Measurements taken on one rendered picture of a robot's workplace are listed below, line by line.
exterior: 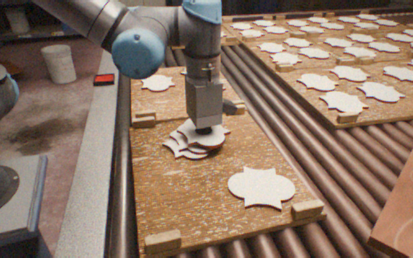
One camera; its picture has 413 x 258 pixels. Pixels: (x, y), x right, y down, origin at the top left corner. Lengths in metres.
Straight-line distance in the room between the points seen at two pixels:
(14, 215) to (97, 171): 0.18
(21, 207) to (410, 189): 0.74
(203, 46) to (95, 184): 0.38
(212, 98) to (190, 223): 0.26
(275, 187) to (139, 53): 0.37
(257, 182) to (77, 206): 0.37
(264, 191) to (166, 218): 0.20
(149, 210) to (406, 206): 0.42
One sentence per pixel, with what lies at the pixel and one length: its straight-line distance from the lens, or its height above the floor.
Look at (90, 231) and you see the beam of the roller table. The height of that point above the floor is 0.91.
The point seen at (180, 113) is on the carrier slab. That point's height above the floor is 0.94.
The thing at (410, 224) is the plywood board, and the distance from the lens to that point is 0.50.
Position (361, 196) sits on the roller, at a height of 0.92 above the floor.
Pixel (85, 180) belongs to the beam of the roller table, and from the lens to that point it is 0.72.
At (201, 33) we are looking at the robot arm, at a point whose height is 1.22.
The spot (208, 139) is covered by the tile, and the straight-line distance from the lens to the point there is 0.68.
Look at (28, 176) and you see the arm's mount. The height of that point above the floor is 0.89.
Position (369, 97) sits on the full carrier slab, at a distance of 1.08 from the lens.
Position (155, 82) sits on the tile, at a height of 0.95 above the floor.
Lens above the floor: 1.37
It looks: 33 degrees down
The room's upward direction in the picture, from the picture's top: straight up
